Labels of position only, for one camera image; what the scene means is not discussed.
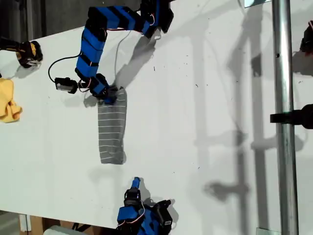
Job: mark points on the yellow cloth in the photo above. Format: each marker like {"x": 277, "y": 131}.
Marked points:
{"x": 6, "y": 98}

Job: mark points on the brown cardboard box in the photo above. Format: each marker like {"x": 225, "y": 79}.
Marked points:
{"x": 36, "y": 224}

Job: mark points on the black camera stalk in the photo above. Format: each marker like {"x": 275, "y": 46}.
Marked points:
{"x": 73, "y": 88}

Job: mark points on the black and yellow power tool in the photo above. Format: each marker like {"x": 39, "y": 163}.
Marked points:
{"x": 29, "y": 52}

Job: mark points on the white container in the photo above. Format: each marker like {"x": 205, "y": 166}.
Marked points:
{"x": 58, "y": 231}

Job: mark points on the white table leg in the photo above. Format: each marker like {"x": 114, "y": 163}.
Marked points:
{"x": 24, "y": 222}

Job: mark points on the grey white-striped towel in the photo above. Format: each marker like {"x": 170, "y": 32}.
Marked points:
{"x": 112, "y": 127}

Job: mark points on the black clamp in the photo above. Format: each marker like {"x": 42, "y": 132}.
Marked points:
{"x": 305, "y": 116}

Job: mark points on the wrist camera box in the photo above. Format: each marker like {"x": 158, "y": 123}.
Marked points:
{"x": 166, "y": 216}
{"x": 63, "y": 84}

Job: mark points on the steel post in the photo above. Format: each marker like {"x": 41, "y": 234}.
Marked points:
{"x": 283, "y": 73}

